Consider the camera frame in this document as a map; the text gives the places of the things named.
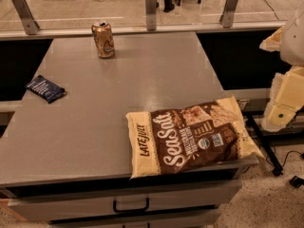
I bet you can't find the middle metal railing post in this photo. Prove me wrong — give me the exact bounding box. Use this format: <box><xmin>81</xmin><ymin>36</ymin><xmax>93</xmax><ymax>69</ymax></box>
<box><xmin>145</xmin><ymin>0</ymin><xmax>157</xmax><ymax>30</ymax></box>

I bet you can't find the orange soda can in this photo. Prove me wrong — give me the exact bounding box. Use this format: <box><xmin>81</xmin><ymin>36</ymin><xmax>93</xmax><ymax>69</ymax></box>
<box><xmin>91</xmin><ymin>22</ymin><xmax>115</xmax><ymax>59</ymax></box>

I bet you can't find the grey lower drawer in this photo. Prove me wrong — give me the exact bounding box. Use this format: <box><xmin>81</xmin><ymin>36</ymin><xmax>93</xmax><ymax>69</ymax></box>
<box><xmin>49</xmin><ymin>209</ymin><xmax>220</xmax><ymax>228</ymax></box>

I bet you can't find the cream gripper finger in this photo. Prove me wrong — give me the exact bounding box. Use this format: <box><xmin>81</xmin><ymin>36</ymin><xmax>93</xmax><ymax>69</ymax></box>
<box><xmin>261</xmin><ymin>66</ymin><xmax>304</xmax><ymax>132</ymax></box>
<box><xmin>259</xmin><ymin>27</ymin><xmax>283</xmax><ymax>52</ymax></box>

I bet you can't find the black stand leg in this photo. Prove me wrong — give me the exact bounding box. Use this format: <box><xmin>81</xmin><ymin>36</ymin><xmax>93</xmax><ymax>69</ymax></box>
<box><xmin>245</xmin><ymin>113</ymin><xmax>283</xmax><ymax>177</ymax></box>

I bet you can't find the brown sea salt chip bag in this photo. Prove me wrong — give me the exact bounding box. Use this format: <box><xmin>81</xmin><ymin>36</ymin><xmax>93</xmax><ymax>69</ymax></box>
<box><xmin>126</xmin><ymin>97</ymin><xmax>263</xmax><ymax>178</ymax></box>

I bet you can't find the metal railing post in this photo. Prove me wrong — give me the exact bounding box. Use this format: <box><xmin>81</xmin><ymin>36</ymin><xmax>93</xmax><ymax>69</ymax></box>
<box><xmin>219</xmin><ymin>0</ymin><xmax>238</xmax><ymax>28</ymax></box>
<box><xmin>11</xmin><ymin>0</ymin><xmax>40</xmax><ymax>35</ymax></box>
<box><xmin>145</xmin><ymin>0</ymin><xmax>157</xmax><ymax>30</ymax></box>

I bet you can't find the black plug on floor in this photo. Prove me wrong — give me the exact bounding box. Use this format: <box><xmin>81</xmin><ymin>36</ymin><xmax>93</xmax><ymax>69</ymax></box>
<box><xmin>290</xmin><ymin>176</ymin><xmax>304</xmax><ymax>188</ymax></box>

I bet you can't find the left metal railing post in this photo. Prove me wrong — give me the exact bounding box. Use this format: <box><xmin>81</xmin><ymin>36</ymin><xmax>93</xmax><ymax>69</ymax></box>
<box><xmin>11</xmin><ymin>0</ymin><xmax>40</xmax><ymax>35</ymax></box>

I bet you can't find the dark blue snack packet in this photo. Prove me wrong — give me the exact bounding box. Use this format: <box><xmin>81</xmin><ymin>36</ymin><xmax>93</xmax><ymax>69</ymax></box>
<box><xmin>26</xmin><ymin>75</ymin><xmax>67</xmax><ymax>104</ymax></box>

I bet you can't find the right metal railing post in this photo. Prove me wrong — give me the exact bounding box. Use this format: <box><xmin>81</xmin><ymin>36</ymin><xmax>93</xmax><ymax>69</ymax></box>
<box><xmin>219</xmin><ymin>0</ymin><xmax>238</xmax><ymax>28</ymax></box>

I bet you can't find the grey upper drawer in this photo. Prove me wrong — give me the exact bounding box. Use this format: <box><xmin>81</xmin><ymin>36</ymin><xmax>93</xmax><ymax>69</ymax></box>
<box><xmin>9</xmin><ymin>180</ymin><xmax>241</xmax><ymax>221</ymax></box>

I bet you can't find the black upper drawer handle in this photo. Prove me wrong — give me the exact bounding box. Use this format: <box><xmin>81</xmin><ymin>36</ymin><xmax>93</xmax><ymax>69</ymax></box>
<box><xmin>112</xmin><ymin>198</ymin><xmax>150</xmax><ymax>214</ymax></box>

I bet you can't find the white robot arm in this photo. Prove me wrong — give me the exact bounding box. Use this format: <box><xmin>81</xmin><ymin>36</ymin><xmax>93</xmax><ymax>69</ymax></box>
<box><xmin>259</xmin><ymin>8</ymin><xmax>304</xmax><ymax>132</ymax></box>

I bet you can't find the grey drawer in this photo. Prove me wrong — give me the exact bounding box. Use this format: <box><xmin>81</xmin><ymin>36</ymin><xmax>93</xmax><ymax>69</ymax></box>
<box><xmin>9</xmin><ymin>180</ymin><xmax>241</xmax><ymax>221</ymax></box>
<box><xmin>49</xmin><ymin>209</ymin><xmax>220</xmax><ymax>228</ymax></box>

